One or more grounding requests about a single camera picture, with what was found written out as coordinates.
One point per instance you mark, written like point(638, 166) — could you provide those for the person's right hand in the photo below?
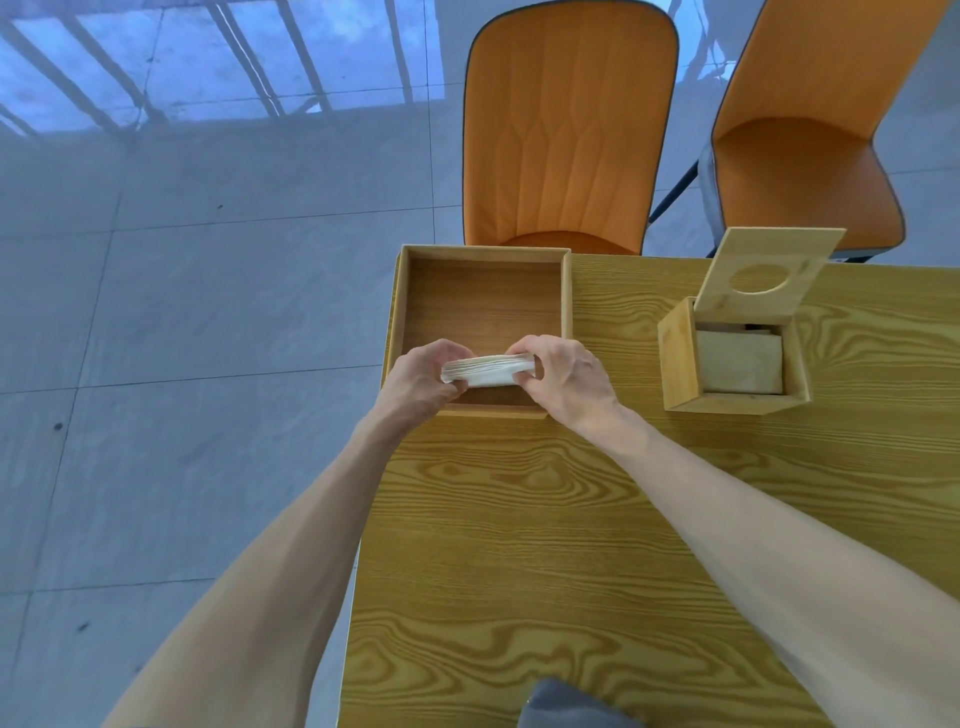
point(574, 386)

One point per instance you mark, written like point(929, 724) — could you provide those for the person's left hand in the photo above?
point(412, 386)

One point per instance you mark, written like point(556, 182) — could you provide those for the white napkin stack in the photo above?
point(487, 371)

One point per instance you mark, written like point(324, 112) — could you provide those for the wooden box with holed lid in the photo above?
point(679, 360)

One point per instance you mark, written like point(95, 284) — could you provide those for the person's left forearm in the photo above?
point(277, 585)

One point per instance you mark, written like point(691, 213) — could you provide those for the person's right forearm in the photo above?
point(787, 570)

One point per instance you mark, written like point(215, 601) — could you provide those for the open wooden tray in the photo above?
point(480, 300)

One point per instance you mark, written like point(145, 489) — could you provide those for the orange quilted chair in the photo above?
point(570, 112)

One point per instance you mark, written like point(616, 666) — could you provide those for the orange smooth chair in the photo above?
point(802, 172)

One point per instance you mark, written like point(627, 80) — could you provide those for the grey printed shirt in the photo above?
point(562, 709)

